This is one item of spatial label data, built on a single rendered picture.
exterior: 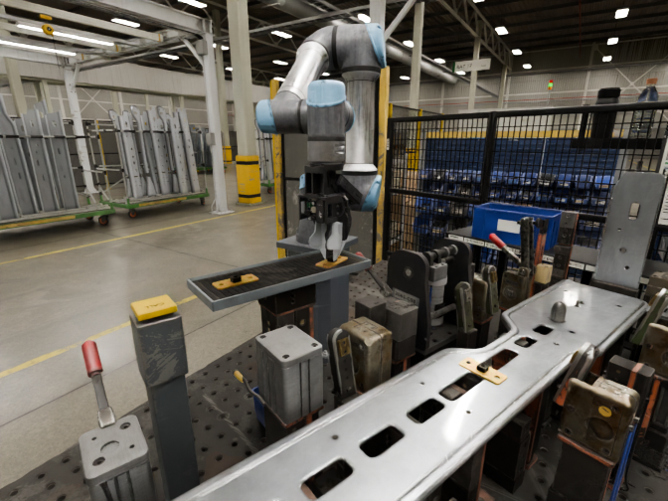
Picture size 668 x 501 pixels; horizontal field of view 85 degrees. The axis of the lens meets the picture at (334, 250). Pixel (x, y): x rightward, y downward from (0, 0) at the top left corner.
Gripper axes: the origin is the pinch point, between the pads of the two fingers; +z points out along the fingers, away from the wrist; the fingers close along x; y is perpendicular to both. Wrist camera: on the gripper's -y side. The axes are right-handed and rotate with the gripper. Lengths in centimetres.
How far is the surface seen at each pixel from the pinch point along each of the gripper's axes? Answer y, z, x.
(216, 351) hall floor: -78, 118, -150
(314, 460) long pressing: 33.6, 18.2, 19.5
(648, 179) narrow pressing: -69, -14, 60
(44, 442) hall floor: 23, 118, -155
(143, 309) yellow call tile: 37.3, 2.2, -12.2
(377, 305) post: 2.5, 8.5, 13.0
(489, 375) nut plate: 0.3, 17.8, 35.8
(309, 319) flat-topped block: 8.3, 13.1, -0.3
